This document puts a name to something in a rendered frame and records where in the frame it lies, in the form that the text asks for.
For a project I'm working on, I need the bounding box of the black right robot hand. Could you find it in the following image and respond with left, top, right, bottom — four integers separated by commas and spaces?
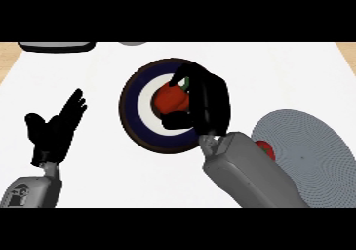
160, 62, 232, 137

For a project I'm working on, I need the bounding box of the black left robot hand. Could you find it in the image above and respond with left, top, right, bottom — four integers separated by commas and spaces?
24, 88, 89, 168

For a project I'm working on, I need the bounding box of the red bell pepper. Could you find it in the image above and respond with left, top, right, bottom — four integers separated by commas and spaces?
152, 76, 192, 115

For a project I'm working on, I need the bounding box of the blue and white plate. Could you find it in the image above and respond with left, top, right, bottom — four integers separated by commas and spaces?
118, 58, 207, 154

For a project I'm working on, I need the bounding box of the grey round placemat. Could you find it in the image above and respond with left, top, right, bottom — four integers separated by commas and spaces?
250, 108, 356, 209

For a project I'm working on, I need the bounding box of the small red tomato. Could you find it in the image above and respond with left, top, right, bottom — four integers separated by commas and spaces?
254, 140, 276, 162

